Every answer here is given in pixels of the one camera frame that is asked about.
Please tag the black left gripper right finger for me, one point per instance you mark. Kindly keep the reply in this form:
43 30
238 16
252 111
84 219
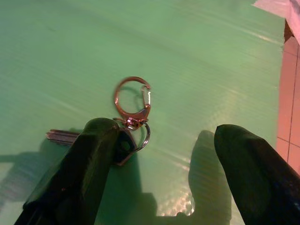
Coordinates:
257 178

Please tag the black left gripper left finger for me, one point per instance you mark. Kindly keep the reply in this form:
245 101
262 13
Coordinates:
75 175

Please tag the green corrugated table board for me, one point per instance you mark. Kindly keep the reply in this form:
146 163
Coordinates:
70 58

